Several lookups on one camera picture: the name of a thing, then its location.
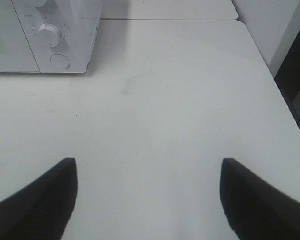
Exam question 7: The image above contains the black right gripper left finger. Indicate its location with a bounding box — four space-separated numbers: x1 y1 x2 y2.
0 158 78 240

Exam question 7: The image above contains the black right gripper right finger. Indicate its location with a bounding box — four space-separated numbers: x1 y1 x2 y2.
221 158 300 240

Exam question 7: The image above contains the round white door button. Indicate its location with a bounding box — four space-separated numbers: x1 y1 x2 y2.
50 54 70 70

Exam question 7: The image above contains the white microwave door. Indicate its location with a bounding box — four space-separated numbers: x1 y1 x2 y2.
0 0 40 73

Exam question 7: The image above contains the white microwave knob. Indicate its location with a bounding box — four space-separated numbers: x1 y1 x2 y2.
29 0 47 8
37 23 62 48

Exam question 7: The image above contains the dark cabinet beside table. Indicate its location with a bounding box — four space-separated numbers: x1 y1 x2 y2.
274 31 300 130

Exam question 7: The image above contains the white microwave oven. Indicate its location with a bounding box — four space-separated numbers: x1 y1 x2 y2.
11 0 103 74

